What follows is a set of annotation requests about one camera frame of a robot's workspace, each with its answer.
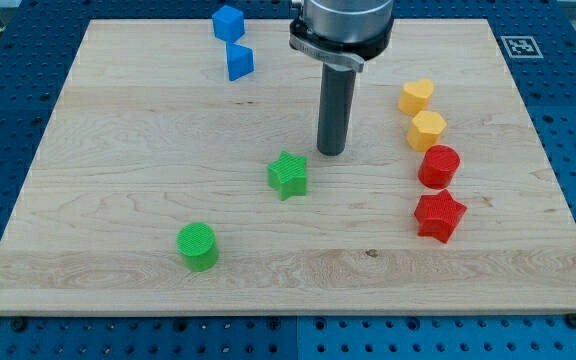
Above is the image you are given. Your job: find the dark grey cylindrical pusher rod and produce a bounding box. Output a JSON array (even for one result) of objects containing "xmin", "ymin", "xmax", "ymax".
[{"xmin": 317, "ymin": 63, "xmax": 356, "ymax": 156}]

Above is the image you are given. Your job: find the green star block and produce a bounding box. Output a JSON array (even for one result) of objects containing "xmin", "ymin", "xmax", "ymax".
[{"xmin": 267, "ymin": 151, "xmax": 308, "ymax": 201}]

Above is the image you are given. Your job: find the red star block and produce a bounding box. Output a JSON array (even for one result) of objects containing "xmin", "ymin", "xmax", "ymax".
[{"xmin": 414, "ymin": 189, "xmax": 467, "ymax": 243}]

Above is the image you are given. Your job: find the yellow heart block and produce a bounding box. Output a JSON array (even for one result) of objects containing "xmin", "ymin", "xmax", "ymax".
[{"xmin": 397, "ymin": 78, "xmax": 434, "ymax": 116}]

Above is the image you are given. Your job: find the yellow hexagon block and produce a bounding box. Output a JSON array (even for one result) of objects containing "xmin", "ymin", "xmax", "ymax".
[{"xmin": 406, "ymin": 110, "xmax": 447, "ymax": 152}]

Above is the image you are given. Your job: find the blue triangular prism block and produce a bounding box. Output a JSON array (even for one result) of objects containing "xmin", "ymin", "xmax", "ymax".
[{"xmin": 226, "ymin": 43, "xmax": 254, "ymax": 81}]

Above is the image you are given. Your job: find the blue cube block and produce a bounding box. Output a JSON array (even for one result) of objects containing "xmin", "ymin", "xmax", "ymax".
[{"xmin": 211, "ymin": 5, "xmax": 245, "ymax": 43}]

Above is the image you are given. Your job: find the red cylinder block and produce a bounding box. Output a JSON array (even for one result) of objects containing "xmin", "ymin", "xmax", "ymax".
[{"xmin": 418, "ymin": 145, "xmax": 461, "ymax": 189}]

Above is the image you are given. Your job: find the light wooden board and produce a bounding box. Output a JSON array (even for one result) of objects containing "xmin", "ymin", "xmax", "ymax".
[{"xmin": 0, "ymin": 19, "xmax": 576, "ymax": 317}]

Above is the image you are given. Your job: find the white fiducial marker tag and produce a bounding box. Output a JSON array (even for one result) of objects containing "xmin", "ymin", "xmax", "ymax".
[{"xmin": 501, "ymin": 35, "xmax": 543, "ymax": 59}]

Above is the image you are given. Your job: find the green cylinder block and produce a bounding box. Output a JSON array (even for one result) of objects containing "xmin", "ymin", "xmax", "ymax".
[{"xmin": 176, "ymin": 222, "xmax": 219, "ymax": 272}]

